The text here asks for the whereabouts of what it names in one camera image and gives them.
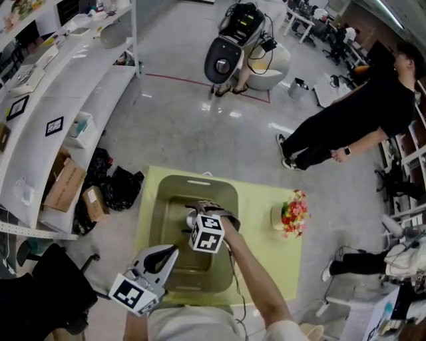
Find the white plastic basket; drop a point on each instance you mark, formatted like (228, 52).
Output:
(81, 130)

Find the white beanbag seat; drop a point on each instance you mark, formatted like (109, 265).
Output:
(273, 73)

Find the large open cardboard box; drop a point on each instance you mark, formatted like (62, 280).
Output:
(65, 186)

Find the person's right forearm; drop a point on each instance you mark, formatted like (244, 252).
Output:
(253, 279)

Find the ceiling light strips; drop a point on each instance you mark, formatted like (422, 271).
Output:
(391, 13)

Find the pot of colourful flowers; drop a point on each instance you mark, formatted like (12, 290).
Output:
(293, 213)

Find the black plastic bags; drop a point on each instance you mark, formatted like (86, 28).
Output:
(121, 190)

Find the small closed cardboard box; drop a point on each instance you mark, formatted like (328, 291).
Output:
(96, 204)

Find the white power strip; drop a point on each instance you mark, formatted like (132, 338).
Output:
(323, 308)

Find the person's left forearm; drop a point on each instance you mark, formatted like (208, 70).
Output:
(134, 328)

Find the white shelving by brick wall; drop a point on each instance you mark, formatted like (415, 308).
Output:
(414, 156)

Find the yellow-green tablecloth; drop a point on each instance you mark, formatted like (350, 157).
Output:
(263, 259)

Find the white face mask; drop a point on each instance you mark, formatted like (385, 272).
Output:
(24, 190)

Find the black office chair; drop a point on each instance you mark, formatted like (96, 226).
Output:
(396, 186)
(50, 293)

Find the olive green plastic basin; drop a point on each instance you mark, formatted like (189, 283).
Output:
(159, 213)

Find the long white shelving unit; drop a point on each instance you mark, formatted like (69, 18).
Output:
(50, 156)

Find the white checked tablecloth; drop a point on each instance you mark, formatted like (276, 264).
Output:
(372, 316)

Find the grey waste bin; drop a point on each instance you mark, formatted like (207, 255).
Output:
(298, 89)

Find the black picture frame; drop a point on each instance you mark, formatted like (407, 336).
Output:
(18, 107)
(54, 126)

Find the white low cabinet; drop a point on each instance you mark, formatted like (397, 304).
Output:
(333, 91)

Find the person's own torso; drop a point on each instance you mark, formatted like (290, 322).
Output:
(193, 324)

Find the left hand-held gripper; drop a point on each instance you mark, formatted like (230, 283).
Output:
(128, 294)

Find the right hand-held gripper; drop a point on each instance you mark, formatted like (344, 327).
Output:
(206, 233)

